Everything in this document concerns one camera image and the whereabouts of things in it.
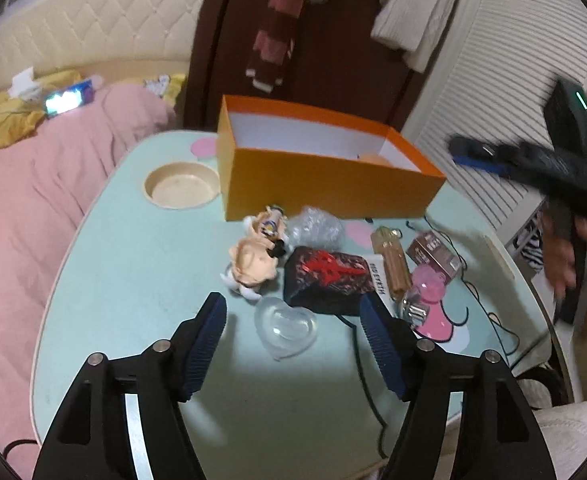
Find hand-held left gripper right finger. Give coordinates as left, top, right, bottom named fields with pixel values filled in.
left=359, top=291, right=559, bottom=480

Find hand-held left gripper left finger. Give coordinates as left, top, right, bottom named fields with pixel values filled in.
left=33, top=291, right=229, bottom=480

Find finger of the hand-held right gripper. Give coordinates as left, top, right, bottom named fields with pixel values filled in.
left=447, top=134, right=524, bottom=161
left=451, top=155, right=517, bottom=177

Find clear heart-shaped container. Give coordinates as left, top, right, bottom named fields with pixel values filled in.
left=254, top=296, right=319, bottom=361

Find gold perfume bottle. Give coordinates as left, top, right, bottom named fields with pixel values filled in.
left=371, top=226, right=417, bottom=298

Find black red patterned pouch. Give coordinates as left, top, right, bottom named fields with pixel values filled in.
left=283, top=246, right=377, bottom=317

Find small brown box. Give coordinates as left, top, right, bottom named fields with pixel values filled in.
left=406, top=231, right=463, bottom=276

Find anime figurine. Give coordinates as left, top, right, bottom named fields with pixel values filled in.
left=219, top=204, right=289, bottom=301

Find clear bubble wrap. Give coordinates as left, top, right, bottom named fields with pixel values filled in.
left=286, top=205, right=344, bottom=251

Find orange cardboard box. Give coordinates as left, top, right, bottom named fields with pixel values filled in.
left=216, top=94, right=447, bottom=222

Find cartoon printed desktop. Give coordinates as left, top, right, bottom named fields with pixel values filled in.
left=30, top=130, right=581, bottom=480

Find person's right hand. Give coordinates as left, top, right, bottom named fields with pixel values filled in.
left=541, top=207, right=587, bottom=306

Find white louvered door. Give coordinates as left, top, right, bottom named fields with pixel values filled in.
left=401, top=0, right=587, bottom=241

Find zebra striped cloth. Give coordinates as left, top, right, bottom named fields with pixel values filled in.
left=516, top=210, right=547, bottom=271

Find white knitted sweater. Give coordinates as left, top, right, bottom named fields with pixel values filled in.
left=351, top=0, right=461, bottom=73

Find dark wooden door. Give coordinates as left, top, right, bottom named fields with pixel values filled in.
left=183, top=0, right=454, bottom=133

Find pink blanket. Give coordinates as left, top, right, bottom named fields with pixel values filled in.
left=0, top=82, right=176, bottom=478

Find beige cloth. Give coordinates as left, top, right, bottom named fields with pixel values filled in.
left=531, top=395, right=587, bottom=480

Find striped maroon scarf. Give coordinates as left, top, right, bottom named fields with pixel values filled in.
left=246, top=0, right=307, bottom=93

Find yellow cartoon pillow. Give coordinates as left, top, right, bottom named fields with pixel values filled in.
left=143, top=74, right=186, bottom=101

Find smartphone with lit screen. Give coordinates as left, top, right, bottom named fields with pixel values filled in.
left=43, top=80, right=94, bottom=116

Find yellow cloth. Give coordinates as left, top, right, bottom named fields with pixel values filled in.
left=0, top=70, right=81, bottom=153

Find white charger box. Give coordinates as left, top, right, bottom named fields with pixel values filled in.
left=8, top=67, right=44, bottom=101

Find cream tufted headboard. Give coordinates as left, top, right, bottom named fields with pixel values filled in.
left=0, top=0, right=209, bottom=106

